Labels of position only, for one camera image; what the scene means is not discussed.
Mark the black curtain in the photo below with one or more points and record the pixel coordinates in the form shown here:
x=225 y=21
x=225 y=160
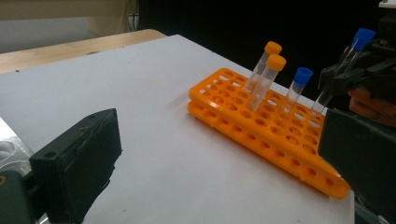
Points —
x=249 y=25

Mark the orange plastic tube rack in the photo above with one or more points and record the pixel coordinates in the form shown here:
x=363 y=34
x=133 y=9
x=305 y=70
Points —
x=280 y=137

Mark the white board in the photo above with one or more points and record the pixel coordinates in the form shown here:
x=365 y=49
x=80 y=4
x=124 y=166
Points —
x=155 y=93

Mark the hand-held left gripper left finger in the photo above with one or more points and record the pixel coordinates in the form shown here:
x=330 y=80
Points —
x=77 y=161

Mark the beige desk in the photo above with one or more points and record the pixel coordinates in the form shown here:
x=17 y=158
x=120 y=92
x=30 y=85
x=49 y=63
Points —
x=62 y=7

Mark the blue-capped clear test tube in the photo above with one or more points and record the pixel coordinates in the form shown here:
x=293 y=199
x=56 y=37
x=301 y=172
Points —
x=302 y=76
x=363 y=37

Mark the wooden table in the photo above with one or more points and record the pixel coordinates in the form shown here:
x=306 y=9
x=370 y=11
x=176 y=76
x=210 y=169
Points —
x=77 y=49

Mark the orange-capped clear test tube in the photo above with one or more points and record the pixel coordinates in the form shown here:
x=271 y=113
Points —
x=276 y=62
x=273 y=48

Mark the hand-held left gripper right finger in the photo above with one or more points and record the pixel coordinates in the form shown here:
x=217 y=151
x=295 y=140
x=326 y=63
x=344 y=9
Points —
x=364 y=155

